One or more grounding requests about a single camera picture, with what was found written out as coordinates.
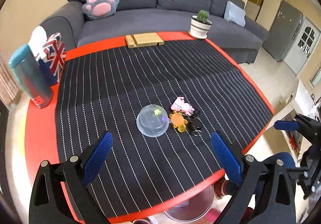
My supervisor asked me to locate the clear plastic dome lid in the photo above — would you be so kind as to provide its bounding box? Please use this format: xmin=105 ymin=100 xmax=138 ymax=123
xmin=136 ymin=104 xmax=169 ymax=137

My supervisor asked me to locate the black key fob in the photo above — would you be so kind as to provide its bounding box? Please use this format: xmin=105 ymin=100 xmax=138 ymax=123
xmin=188 ymin=109 xmax=202 ymax=137

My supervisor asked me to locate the red square table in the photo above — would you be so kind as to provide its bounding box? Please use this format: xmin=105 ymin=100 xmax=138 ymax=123
xmin=24 ymin=31 xmax=274 ymax=223

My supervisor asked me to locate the black striped table mat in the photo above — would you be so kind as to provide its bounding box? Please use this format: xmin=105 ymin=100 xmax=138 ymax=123
xmin=56 ymin=40 xmax=273 ymax=217

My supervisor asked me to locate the white paned door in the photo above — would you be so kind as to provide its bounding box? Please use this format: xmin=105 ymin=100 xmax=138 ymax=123
xmin=284 ymin=17 xmax=320 ymax=76

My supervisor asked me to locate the grey refrigerator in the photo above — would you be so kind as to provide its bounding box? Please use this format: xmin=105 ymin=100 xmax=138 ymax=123
xmin=263 ymin=0 xmax=303 ymax=61

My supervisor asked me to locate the teal thermos bottle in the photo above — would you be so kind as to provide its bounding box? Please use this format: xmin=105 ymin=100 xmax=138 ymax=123
xmin=8 ymin=44 xmax=53 ymax=109

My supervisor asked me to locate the union jack tissue box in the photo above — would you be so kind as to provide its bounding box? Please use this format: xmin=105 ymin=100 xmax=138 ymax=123
xmin=28 ymin=26 xmax=66 ymax=86

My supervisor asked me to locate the light blue cushion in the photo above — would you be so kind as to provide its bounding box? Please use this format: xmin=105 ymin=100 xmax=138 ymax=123
xmin=224 ymin=1 xmax=246 ymax=27

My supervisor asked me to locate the wooden phone stand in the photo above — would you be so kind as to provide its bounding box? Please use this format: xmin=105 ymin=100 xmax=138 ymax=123
xmin=125 ymin=33 xmax=164 ymax=48

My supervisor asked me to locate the potted cactus striped pot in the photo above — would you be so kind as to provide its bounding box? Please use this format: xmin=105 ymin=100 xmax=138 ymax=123
xmin=188 ymin=10 xmax=212 ymax=40

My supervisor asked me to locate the paw shaped grey pink cushion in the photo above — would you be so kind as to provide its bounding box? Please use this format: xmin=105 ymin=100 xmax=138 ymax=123
xmin=82 ymin=0 xmax=120 ymax=20

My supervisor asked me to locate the orange bear keychain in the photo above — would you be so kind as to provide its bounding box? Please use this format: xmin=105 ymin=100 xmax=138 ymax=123
xmin=169 ymin=111 xmax=188 ymax=133

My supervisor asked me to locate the pink pig keychain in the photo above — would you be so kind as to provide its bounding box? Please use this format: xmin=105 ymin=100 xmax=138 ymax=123
xmin=170 ymin=97 xmax=195 ymax=116

